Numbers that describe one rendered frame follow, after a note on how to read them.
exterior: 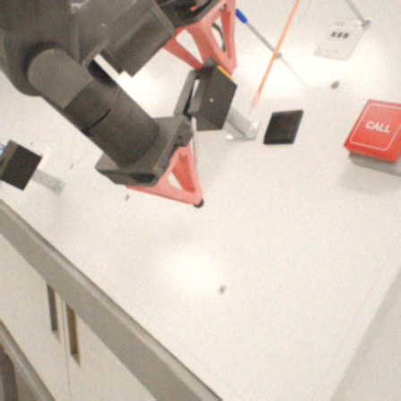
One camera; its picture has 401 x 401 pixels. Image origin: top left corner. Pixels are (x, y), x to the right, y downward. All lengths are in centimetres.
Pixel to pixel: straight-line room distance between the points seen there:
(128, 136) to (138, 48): 8
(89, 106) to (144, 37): 8
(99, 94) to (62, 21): 9
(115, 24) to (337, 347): 32
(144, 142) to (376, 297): 24
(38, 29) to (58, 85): 5
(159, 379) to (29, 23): 38
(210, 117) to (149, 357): 27
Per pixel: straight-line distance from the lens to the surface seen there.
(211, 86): 58
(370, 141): 49
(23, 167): 87
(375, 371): 72
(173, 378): 58
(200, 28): 55
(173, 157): 53
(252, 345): 52
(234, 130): 62
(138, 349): 64
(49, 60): 42
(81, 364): 98
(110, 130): 50
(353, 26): 64
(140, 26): 48
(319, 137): 57
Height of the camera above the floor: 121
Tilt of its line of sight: 20 degrees down
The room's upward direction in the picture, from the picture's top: straight up
